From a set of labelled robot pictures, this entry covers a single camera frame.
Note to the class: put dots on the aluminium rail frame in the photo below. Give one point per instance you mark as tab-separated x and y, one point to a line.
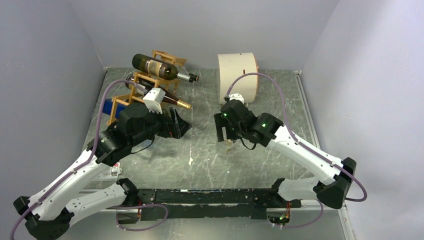
329	185

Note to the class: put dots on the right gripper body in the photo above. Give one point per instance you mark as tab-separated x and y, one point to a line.
240	133

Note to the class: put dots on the dark green wine bottle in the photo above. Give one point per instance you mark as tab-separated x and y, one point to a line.
161	69

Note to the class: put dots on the beige cylindrical box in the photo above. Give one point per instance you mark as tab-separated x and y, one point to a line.
230	67

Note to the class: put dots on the wooden wine rack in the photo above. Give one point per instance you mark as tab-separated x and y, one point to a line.
133	78

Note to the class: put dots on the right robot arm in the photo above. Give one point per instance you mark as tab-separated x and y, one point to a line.
332	176

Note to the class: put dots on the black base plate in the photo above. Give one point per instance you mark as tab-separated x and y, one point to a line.
211	203

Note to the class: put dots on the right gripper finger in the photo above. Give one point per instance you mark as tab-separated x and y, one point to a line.
220	126
231	133

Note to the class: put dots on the dark bottle gold cap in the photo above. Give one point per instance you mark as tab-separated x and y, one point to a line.
145	86

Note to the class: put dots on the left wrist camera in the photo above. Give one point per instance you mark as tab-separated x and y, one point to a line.
153	100

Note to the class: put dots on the white paper card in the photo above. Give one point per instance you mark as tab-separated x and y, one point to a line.
110	174

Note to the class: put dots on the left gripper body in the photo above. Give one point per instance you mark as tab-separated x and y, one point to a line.
166	129

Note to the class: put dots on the clear glass bottle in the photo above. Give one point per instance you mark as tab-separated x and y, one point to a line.
225	147

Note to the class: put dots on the blue square glass bottle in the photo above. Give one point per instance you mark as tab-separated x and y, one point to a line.
107	107

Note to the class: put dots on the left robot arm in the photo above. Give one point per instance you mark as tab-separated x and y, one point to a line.
52	211

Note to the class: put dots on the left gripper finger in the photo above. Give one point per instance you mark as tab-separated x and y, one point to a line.
181	126
174	114

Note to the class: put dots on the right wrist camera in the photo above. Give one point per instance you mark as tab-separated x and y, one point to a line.
237	96

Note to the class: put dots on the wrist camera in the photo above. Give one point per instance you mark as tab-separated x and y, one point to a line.
237	96
153	100

